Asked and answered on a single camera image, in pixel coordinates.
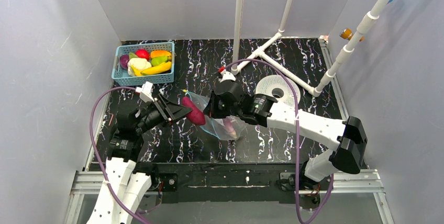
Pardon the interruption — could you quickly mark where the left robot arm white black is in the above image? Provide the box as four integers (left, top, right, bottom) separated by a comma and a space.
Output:
87, 95, 195, 223

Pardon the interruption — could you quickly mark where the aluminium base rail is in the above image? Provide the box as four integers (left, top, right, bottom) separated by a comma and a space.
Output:
64, 170, 396, 224

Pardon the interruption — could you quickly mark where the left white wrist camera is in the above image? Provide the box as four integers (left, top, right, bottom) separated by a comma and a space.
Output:
136, 81, 154, 103

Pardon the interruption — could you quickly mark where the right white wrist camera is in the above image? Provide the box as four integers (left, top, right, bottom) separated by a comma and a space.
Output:
218, 67, 236, 83

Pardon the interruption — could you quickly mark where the green pepper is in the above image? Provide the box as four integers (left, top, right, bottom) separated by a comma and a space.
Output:
151, 55, 171, 66

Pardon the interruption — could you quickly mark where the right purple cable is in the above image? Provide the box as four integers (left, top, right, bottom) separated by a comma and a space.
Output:
225, 59, 335, 224

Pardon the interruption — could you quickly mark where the red apple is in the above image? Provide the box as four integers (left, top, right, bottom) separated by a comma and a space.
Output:
135, 49, 150, 61

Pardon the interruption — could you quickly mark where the orange yellow pepper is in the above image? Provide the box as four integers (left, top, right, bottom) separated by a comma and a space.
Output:
150, 50, 172, 60

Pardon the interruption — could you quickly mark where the white pvc pipe frame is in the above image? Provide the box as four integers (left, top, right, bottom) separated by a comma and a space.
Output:
230, 0, 414, 97

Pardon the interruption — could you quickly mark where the white cauliflower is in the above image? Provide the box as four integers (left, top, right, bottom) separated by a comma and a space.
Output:
127, 58, 152, 76

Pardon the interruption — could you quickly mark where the clear zip top bag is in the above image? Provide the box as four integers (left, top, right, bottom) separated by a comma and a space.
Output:
183, 89, 247, 141

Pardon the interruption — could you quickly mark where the blue plastic basket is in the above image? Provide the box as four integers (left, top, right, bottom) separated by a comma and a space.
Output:
111, 42, 175, 86

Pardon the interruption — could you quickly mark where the yellow banana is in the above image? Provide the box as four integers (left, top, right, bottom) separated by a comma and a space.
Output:
141, 61, 172, 75
130, 65, 142, 76

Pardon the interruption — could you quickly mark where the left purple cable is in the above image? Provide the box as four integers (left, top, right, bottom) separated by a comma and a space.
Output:
89, 86, 153, 224

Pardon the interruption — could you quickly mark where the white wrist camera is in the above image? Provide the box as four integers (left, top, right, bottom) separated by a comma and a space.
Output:
218, 67, 236, 83
136, 81, 154, 103

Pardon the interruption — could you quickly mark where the purple cable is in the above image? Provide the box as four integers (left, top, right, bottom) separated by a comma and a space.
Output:
89, 86, 153, 224
225, 59, 335, 224

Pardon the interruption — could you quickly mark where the purple sweet potato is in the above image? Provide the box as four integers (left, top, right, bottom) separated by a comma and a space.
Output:
181, 96, 206, 126

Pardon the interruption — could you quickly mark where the dark purple onion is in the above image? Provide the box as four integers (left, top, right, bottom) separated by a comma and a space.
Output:
119, 54, 130, 70

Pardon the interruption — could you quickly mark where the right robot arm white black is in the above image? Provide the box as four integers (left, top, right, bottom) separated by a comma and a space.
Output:
203, 81, 368, 188

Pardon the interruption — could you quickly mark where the orange knob on wall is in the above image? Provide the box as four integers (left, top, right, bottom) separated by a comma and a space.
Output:
339, 28, 354, 41

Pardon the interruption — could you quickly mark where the pink purple eggplant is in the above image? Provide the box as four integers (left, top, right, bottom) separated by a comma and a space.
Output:
223, 117, 238, 140

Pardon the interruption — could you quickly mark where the red allen key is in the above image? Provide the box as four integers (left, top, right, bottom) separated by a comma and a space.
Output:
108, 113, 114, 126

